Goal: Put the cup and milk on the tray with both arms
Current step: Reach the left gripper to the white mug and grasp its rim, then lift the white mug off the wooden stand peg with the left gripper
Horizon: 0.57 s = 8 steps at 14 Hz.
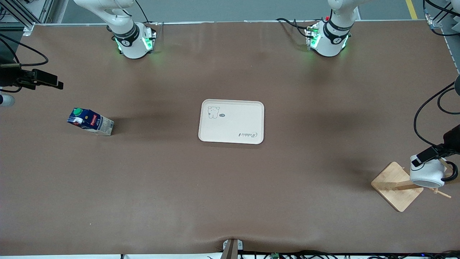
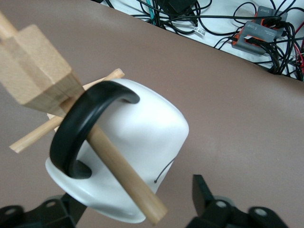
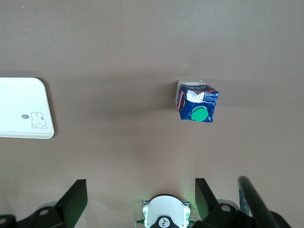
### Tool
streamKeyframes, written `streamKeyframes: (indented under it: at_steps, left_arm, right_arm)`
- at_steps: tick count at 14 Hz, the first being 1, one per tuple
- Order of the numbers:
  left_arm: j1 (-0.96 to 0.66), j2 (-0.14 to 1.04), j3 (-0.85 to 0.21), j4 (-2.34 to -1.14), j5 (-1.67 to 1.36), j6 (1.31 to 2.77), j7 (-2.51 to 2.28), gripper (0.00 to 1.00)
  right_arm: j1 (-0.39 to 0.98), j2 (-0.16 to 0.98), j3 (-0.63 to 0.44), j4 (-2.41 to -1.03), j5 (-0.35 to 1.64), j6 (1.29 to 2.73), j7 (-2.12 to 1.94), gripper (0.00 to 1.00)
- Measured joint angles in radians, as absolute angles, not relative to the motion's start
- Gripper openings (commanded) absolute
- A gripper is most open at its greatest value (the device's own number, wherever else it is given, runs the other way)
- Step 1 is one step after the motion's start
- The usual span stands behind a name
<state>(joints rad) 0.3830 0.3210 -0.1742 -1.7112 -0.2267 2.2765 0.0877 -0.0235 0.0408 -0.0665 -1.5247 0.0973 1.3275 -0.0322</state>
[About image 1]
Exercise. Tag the aluminium frame corner bracket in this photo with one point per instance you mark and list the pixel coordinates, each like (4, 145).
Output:
(436, 23)

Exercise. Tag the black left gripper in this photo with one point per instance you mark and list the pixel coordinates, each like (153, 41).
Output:
(452, 140)

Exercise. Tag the wooden cup rack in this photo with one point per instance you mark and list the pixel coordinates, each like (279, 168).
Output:
(395, 192)

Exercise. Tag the aluminium frame profile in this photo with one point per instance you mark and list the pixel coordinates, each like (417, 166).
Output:
(45, 10)

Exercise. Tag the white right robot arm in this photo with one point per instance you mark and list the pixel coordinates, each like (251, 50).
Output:
(131, 46)

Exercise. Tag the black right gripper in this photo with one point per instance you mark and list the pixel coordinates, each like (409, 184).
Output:
(9, 77)

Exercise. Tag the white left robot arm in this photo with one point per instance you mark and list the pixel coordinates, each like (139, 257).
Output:
(329, 45)

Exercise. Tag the brown table mat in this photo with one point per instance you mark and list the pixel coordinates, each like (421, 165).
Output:
(230, 198)

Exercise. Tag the beige rabbit print tray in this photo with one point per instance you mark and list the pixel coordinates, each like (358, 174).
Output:
(237, 122)

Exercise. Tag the blue milk carton green cap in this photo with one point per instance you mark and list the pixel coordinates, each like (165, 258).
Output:
(91, 122)

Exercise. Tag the brown post with grey clamp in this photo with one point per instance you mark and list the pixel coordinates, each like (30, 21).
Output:
(230, 250)

